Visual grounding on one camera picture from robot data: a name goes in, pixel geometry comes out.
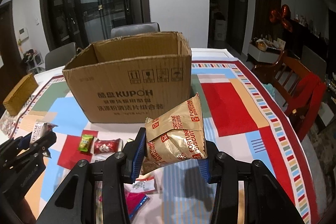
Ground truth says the white Dennis snack packet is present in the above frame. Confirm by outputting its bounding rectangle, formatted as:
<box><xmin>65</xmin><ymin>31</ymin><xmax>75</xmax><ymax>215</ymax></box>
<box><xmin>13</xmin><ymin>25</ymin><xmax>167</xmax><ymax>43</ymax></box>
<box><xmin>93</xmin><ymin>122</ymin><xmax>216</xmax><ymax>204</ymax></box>
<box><xmin>30</xmin><ymin>121</ymin><xmax>57</xmax><ymax>144</ymax></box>

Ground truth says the red snack packet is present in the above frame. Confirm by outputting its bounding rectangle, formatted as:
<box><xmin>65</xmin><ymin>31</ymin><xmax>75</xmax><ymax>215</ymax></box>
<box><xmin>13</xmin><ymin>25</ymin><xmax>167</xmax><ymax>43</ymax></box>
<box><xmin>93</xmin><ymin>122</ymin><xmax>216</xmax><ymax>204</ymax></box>
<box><xmin>93</xmin><ymin>139</ymin><xmax>123</xmax><ymax>154</ymax></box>

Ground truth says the white cracker packet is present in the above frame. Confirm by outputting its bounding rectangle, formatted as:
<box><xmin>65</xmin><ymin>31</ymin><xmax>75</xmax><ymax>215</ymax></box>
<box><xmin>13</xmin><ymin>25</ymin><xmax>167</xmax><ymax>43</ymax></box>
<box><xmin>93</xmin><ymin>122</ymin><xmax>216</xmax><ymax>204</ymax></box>
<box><xmin>124</xmin><ymin>177</ymin><xmax>156</xmax><ymax>193</ymax></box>

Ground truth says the gold fortune biscuits bag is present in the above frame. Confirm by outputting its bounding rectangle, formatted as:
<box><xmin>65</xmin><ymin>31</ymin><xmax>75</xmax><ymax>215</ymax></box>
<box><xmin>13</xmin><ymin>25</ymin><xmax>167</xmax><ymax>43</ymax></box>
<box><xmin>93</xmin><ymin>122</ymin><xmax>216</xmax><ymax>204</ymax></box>
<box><xmin>142</xmin><ymin>94</ymin><xmax>207</xmax><ymax>174</ymax></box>

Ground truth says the green candy packet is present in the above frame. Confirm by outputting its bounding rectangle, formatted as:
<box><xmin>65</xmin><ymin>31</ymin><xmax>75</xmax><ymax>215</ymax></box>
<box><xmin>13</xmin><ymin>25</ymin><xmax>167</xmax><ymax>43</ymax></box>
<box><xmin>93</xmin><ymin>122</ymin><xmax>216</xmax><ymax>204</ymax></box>
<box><xmin>78</xmin><ymin>134</ymin><xmax>93</xmax><ymax>152</ymax></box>

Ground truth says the woven straw tissue box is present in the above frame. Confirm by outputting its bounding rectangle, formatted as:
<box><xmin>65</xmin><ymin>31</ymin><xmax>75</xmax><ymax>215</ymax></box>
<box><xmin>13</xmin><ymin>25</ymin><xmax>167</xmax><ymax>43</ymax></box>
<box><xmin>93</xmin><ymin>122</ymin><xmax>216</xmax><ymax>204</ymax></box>
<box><xmin>3</xmin><ymin>73</ymin><xmax>38</xmax><ymax>116</ymax></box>

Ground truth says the magenta snack packet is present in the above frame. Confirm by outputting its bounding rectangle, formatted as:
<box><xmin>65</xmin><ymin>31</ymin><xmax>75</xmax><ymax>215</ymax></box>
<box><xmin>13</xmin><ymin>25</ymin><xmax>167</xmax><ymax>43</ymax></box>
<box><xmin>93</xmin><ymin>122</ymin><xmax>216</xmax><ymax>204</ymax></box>
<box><xmin>125</xmin><ymin>190</ymin><xmax>148</xmax><ymax>219</ymax></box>

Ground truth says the colourful patterned tablecloth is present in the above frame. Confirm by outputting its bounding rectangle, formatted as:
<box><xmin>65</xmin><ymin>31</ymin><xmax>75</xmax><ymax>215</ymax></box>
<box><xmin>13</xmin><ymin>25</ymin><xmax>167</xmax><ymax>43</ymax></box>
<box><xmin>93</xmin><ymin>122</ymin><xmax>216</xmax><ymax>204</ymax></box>
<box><xmin>1</xmin><ymin>49</ymin><xmax>319</xmax><ymax>223</ymax></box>

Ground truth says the brown cardboard box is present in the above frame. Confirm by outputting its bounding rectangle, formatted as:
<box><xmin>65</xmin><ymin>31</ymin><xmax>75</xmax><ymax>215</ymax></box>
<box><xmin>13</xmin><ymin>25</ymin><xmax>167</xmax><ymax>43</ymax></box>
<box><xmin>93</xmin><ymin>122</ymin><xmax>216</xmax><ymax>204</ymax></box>
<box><xmin>63</xmin><ymin>32</ymin><xmax>192</xmax><ymax>123</ymax></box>

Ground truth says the grey chair near left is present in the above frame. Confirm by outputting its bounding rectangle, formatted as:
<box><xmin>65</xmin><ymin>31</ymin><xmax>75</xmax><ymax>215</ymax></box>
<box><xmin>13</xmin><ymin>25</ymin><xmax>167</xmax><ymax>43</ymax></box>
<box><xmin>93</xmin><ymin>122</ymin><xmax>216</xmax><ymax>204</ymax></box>
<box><xmin>45</xmin><ymin>42</ymin><xmax>77</xmax><ymax>71</ymax></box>

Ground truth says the grey chair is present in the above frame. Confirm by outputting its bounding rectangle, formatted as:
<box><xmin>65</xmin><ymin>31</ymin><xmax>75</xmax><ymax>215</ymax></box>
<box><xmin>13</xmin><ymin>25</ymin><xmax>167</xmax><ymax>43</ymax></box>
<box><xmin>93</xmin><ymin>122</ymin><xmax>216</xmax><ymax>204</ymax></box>
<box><xmin>110</xmin><ymin>22</ymin><xmax>161</xmax><ymax>39</ymax></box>
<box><xmin>45</xmin><ymin>42</ymin><xmax>77</xmax><ymax>71</ymax></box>

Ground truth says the white shoe rack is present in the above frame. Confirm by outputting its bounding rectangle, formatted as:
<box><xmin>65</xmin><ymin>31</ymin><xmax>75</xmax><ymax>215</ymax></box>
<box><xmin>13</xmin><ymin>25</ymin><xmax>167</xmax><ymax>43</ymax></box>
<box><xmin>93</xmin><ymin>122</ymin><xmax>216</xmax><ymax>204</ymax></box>
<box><xmin>23</xmin><ymin>49</ymin><xmax>45</xmax><ymax>75</ymax></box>

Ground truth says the teal cloth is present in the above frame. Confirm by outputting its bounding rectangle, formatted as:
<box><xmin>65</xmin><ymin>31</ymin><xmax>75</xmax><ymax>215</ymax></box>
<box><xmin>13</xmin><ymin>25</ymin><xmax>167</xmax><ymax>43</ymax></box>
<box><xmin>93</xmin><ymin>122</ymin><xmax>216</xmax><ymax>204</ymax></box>
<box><xmin>263</xmin><ymin>84</ymin><xmax>275</xmax><ymax>99</ymax></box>

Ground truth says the red wooden chair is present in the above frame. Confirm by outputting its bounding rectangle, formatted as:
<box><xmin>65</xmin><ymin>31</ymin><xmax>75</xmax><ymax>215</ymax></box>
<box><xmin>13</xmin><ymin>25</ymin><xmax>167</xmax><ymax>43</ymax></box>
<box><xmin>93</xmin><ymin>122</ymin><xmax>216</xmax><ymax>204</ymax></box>
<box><xmin>252</xmin><ymin>51</ymin><xmax>326</xmax><ymax>141</ymax></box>

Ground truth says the grey chair centre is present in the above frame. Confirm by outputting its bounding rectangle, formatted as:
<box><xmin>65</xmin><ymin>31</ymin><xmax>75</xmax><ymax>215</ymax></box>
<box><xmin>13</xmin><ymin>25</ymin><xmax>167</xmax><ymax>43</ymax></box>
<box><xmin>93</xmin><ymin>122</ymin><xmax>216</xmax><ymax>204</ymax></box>
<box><xmin>110</xmin><ymin>22</ymin><xmax>161</xmax><ymax>39</ymax></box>

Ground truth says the white low cabinet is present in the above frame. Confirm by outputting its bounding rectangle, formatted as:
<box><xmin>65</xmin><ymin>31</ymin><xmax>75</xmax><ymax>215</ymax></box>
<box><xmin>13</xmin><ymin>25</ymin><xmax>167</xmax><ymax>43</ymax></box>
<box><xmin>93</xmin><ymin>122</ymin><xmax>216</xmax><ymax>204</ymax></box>
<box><xmin>248</xmin><ymin>43</ymin><xmax>281</xmax><ymax>64</ymax></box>

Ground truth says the red foil balloon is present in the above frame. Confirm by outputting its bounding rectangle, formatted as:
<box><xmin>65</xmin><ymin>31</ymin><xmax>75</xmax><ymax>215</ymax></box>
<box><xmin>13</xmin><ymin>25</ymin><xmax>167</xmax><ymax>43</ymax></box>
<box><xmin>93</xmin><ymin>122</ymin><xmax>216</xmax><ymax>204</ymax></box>
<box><xmin>269</xmin><ymin>5</ymin><xmax>293</xmax><ymax>32</ymax></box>

